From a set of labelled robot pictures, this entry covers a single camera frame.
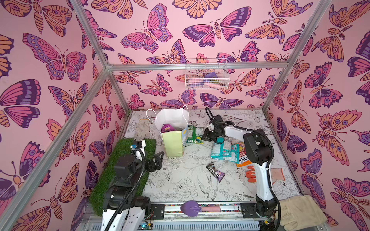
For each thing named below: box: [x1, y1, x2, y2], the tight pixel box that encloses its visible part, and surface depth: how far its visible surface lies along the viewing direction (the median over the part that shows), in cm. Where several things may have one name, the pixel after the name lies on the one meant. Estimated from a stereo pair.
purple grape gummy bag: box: [160, 123, 176, 133], surface depth 94 cm
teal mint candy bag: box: [210, 141, 240, 165], surface depth 92 cm
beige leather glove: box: [278, 194, 329, 231], surface depth 73 cm
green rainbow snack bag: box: [185, 125, 204, 144], surface depth 104 cm
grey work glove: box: [133, 118, 150, 141], surface depth 108 cm
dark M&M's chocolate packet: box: [205, 161, 226, 183], surface depth 87 cm
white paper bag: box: [145, 105, 190, 157], surface depth 86 cm
